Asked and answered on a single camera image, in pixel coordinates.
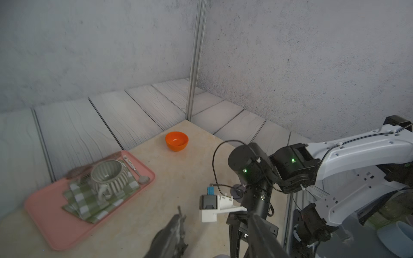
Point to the metal spoon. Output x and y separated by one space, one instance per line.
141 179

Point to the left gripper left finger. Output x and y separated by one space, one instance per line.
170 241

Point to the green checkered cloth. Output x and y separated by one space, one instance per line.
83 202

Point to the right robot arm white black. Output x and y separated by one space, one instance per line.
382 160

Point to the orange bowl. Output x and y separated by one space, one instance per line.
176 141

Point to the pink tray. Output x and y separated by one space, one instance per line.
54 209

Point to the striped ceramic cup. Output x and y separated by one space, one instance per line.
108 178

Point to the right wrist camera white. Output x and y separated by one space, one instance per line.
212 205

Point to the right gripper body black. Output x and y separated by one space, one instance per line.
238 231

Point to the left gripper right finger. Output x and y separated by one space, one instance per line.
261 242

